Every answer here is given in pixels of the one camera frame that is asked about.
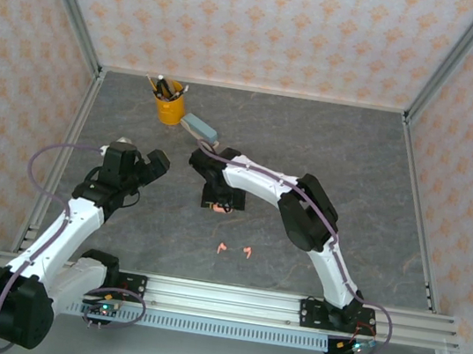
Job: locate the yellow pencil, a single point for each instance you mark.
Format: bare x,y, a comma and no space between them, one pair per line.
151,83

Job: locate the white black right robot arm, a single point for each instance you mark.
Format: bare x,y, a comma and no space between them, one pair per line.
257,184

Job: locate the pink earbuds charging case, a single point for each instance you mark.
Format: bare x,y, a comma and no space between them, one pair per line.
223,210

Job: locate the grey board eraser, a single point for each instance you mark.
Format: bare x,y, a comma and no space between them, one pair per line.
199,127

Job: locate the aluminium table edge rail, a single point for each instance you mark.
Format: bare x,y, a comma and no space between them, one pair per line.
91,93
420,213
254,89

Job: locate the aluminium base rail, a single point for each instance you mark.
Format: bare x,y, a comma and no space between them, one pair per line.
222,299

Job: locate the yellow pen cup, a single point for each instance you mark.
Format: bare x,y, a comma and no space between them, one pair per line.
169,111

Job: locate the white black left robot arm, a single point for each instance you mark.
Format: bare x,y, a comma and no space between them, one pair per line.
73,224

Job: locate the aluminium frame post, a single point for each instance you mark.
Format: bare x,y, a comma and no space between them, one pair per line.
73,10
451,62

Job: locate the black marker pen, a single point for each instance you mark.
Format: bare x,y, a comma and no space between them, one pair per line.
169,88

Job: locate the white tipped pen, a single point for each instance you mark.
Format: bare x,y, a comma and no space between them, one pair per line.
181,91

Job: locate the black pen white cap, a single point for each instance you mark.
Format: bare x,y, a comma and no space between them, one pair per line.
160,83

